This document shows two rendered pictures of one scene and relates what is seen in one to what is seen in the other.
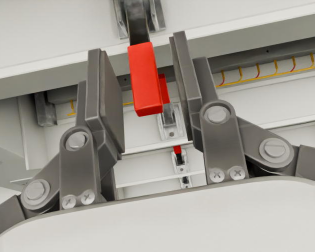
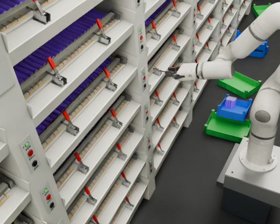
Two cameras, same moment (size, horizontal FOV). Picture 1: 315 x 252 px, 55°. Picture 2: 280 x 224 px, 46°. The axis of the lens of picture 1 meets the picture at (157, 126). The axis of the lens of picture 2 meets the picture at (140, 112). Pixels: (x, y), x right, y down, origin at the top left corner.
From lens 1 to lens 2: 1.63 m
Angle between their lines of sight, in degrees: 47
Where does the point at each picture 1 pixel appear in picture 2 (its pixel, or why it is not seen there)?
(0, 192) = (133, 171)
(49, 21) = (152, 78)
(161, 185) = (157, 159)
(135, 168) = (154, 138)
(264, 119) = (168, 93)
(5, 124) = not seen: hidden behind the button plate
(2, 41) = (151, 82)
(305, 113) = (172, 89)
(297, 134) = (171, 107)
